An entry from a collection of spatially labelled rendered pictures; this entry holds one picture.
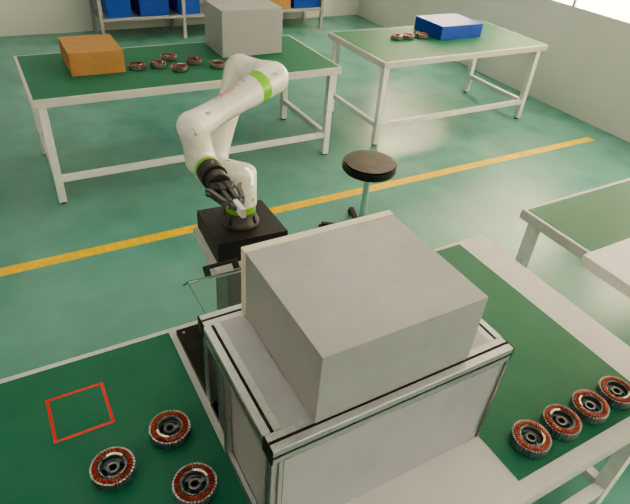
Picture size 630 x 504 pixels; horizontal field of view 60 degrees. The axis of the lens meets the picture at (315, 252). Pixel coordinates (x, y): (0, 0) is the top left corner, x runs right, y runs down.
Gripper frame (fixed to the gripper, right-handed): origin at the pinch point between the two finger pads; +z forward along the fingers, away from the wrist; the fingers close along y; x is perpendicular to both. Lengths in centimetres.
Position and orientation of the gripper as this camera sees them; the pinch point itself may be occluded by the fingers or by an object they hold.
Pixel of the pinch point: (239, 208)
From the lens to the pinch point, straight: 172.0
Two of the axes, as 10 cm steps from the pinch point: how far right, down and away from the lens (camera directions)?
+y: -8.7, 2.3, -4.3
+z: 4.9, 5.4, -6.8
